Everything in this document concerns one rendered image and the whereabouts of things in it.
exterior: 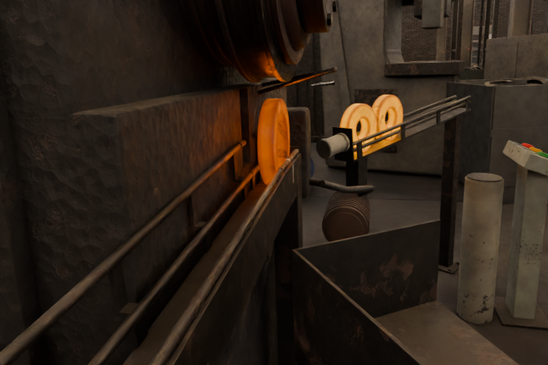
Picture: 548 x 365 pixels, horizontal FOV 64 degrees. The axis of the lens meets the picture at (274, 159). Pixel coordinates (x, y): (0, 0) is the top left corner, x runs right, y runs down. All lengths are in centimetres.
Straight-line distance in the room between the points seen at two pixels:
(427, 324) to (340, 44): 317
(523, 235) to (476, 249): 17
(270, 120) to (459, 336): 50
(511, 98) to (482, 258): 150
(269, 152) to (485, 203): 93
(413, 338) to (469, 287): 117
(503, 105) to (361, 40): 123
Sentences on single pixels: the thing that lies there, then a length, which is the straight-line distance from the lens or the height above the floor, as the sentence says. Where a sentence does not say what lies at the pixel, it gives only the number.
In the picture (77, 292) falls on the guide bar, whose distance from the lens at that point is 45.
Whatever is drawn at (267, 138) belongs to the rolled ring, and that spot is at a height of 78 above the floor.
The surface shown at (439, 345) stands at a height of 60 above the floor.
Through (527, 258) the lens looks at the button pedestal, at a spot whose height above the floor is 24.
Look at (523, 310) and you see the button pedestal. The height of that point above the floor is 4.
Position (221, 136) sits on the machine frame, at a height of 79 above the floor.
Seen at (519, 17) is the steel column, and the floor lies 160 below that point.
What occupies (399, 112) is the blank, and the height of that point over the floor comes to 74.
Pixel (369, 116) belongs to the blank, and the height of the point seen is 74.
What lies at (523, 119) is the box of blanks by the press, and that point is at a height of 54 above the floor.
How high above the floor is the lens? 92
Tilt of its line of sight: 13 degrees down
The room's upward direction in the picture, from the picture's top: 2 degrees counter-clockwise
